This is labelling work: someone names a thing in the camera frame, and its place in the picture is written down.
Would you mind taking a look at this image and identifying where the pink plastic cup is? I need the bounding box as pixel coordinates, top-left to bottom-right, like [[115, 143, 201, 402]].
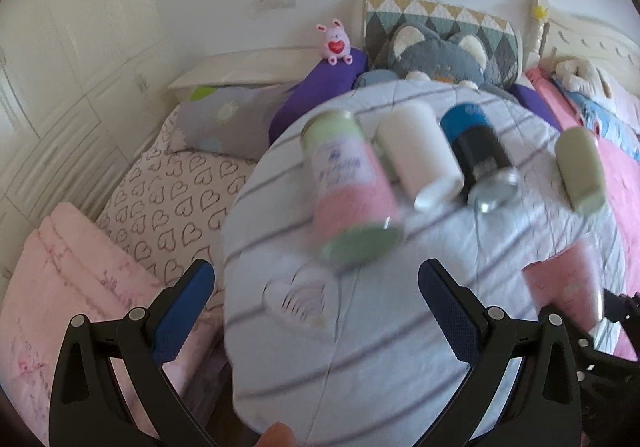
[[522, 233, 604, 332]]

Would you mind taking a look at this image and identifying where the sage green cup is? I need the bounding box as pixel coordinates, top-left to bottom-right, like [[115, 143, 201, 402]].
[[554, 126, 606, 216]]

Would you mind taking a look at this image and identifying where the white paper cup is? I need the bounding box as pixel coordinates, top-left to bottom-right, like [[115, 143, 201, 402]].
[[374, 100, 464, 212]]

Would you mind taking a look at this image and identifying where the operator left thumb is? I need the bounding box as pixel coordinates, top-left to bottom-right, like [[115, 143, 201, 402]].
[[255, 422, 297, 447]]

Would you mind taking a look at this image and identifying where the pink fleece blanket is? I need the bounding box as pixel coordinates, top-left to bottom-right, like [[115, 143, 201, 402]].
[[525, 68, 640, 295]]

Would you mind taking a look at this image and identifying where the folded pink quilt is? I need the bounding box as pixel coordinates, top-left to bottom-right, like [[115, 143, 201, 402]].
[[0, 201, 227, 437]]

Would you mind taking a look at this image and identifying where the blue and black can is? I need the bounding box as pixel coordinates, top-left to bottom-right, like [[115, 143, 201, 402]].
[[440, 103, 521, 213]]

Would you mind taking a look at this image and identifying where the light blue cartoon pillow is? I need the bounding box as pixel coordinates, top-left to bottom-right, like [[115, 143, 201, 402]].
[[564, 92, 639, 155]]

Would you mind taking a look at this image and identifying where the white long plush toy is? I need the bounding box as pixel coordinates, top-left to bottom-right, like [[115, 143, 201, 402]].
[[554, 58, 639, 120]]

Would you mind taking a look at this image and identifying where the heart pattern bed sheet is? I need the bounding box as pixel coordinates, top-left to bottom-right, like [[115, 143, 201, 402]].
[[98, 105, 260, 288]]

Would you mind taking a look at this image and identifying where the purple pillow right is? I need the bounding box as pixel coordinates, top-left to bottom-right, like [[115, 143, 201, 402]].
[[508, 84, 562, 132]]

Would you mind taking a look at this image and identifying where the purple pillow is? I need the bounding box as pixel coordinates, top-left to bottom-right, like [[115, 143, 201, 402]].
[[508, 84, 562, 132], [269, 48, 368, 144]]

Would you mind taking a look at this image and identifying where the pink and green tin can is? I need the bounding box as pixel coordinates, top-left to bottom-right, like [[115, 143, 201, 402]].
[[300, 110, 404, 266]]

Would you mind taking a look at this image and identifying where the cream carved headboard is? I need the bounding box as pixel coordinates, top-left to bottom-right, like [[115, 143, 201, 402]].
[[522, 0, 639, 90]]

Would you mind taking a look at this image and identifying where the striped white table cloth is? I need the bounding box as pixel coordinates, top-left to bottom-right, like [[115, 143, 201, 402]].
[[222, 81, 626, 446]]

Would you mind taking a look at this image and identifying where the grey floral pillow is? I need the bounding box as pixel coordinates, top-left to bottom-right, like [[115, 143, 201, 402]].
[[167, 83, 297, 160]]

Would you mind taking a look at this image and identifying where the grey cat plush pillow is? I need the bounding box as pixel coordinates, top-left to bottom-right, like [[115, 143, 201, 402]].
[[354, 23, 504, 92]]

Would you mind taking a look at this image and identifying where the white wardrobe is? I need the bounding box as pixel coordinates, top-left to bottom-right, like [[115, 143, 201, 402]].
[[1, 0, 179, 279]]

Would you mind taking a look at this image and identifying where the purple pillow left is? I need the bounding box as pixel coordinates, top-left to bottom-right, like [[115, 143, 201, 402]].
[[269, 48, 368, 144]]

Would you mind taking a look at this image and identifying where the diamond pattern quilted cushion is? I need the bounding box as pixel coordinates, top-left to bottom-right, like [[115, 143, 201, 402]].
[[362, 0, 523, 87]]

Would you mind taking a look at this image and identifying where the pink bunny toy left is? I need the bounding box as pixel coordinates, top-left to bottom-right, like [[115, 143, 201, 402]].
[[316, 19, 354, 66]]

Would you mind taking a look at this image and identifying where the white low headboard shelf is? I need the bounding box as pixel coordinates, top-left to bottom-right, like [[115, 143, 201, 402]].
[[169, 47, 320, 89]]

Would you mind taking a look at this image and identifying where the white wall socket panel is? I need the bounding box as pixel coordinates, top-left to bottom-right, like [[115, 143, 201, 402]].
[[252, 0, 296, 16]]

